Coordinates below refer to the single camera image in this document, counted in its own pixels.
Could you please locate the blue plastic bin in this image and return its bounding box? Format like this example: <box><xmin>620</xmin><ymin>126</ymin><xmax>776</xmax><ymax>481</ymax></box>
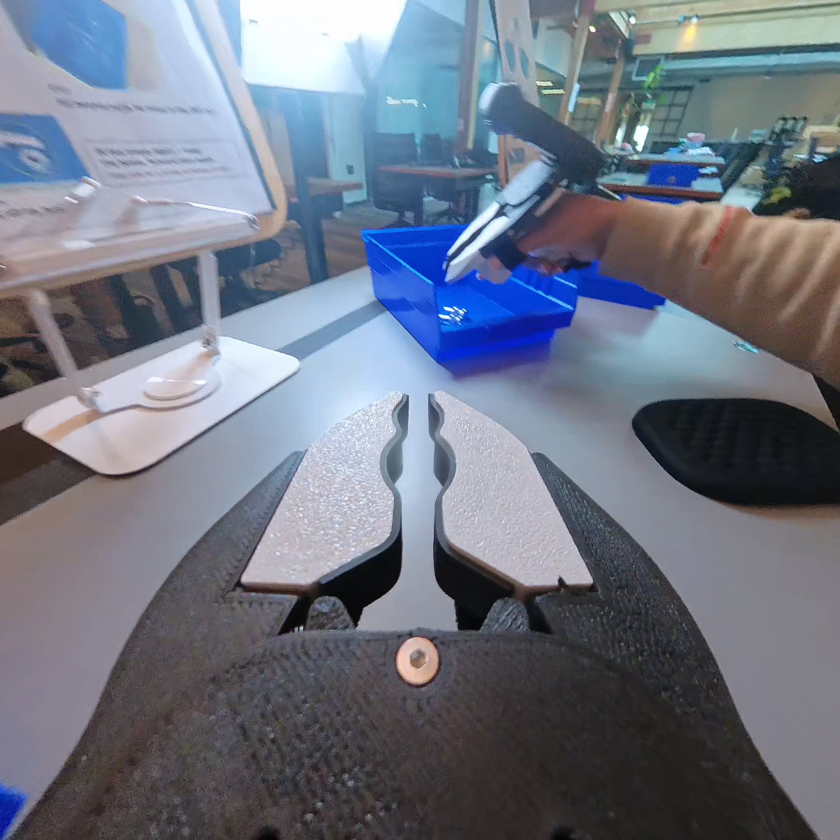
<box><xmin>0</xmin><ymin>784</ymin><xmax>27</xmax><ymax>840</ymax></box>
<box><xmin>361</xmin><ymin>224</ymin><xmax>578</xmax><ymax>368</ymax></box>
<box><xmin>519</xmin><ymin>256</ymin><xmax>666</xmax><ymax>312</ymax></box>
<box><xmin>646</xmin><ymin>161</ymin><xmax>700</xmax><ymax>189</ymax></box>

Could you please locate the black wrist rest pad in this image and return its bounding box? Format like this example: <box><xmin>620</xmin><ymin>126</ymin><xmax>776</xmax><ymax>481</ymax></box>
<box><xmin>632</xmin><ymin>398</ymin><xmax>840</xmax><ymax>508</ymax></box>

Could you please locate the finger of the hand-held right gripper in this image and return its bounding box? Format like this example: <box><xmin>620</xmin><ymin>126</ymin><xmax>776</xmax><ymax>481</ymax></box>
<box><xmin>443</xmin><ymin>166</ymin><xmax>553</xmax><ymax>283</ymax></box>

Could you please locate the white document stand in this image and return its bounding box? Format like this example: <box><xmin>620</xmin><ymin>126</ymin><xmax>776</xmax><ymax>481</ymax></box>
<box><xmin>0</xmin><ymin>0</ymin><xmax>303</xmax><ymax>476</ymax></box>

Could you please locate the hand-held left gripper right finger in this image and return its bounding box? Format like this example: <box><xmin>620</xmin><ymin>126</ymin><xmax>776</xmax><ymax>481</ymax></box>
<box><xmin>428</xmin><ymin>390</ymin><xmax>597</xmax><ymax>606</ymax></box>

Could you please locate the printed instruction sheet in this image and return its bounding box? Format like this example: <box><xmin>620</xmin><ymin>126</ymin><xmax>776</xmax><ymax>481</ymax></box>
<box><xmin>0</xmin><ymin>0</ymin><xmax>270</xmax><ymax>244</ymax></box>

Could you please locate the person's right hand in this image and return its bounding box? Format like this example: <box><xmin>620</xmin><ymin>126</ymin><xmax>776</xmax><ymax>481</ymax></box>
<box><xmin>506</xmin><ymin>195</ymin><xmax>624</xmax><ymax>277</ymax></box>

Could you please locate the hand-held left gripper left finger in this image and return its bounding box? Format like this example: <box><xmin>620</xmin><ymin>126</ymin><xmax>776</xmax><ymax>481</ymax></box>
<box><xmin>241</xmin><ymin>392</ymin><xmax>410</xmax><ymax>607</ymax></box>

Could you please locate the person's right forearm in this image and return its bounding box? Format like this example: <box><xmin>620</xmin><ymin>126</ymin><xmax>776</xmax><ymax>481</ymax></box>
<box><xmin>598</xmin><ymin>197</ymin><xmax>840</xmax><ymax>388</ymax></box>

